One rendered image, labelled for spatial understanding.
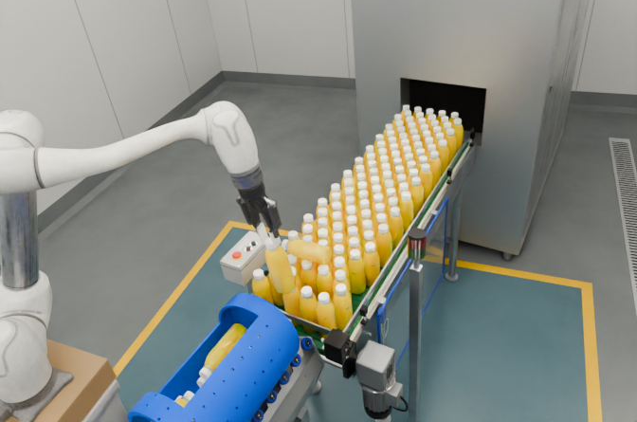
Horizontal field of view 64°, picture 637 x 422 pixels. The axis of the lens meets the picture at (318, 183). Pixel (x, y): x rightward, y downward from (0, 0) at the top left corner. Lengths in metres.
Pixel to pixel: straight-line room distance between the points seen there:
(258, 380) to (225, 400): 0.12
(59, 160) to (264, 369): 0.81
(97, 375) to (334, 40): 4.56
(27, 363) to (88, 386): 0.22
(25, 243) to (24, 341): 0.28
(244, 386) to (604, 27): 4.60
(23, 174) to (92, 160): 0.15
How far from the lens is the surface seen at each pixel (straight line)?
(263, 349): 1.61
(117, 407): 2.01
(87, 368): 1.89
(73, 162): 1.36
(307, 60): 5.96
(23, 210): 1.63
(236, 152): 1.34
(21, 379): 1.76
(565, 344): 3.24
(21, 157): 1.38
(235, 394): 1.55
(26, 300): 1.81
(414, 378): 2.40
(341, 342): 1.82
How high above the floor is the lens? 2.43
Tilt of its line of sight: 34 degrees down
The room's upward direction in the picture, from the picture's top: 7 degrees counter-clockwise
